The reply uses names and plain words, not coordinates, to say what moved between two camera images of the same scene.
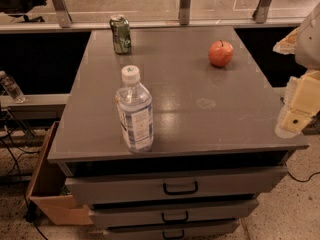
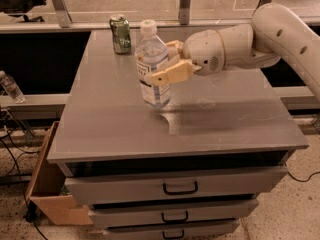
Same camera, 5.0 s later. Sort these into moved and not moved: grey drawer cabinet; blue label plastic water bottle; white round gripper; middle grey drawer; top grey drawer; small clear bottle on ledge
Moved: blue label plastic water bottle; white round gripper
Not moved: small clear bottle on ledge; grey drawer cabinet; middle grey drawer; top grey drawer
